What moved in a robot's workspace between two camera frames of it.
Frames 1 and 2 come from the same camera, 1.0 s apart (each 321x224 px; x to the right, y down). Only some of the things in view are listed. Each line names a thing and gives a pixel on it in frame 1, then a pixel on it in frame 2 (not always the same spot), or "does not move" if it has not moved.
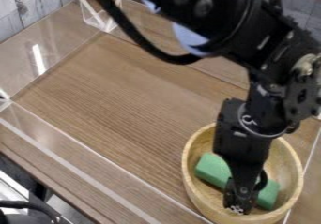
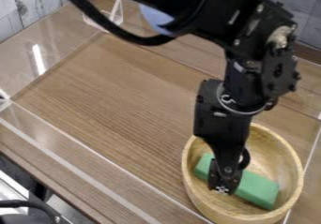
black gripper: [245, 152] -> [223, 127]
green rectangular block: [213, 170] does not move
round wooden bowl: [282, 169] does not move
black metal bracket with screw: [37, 217] does not move
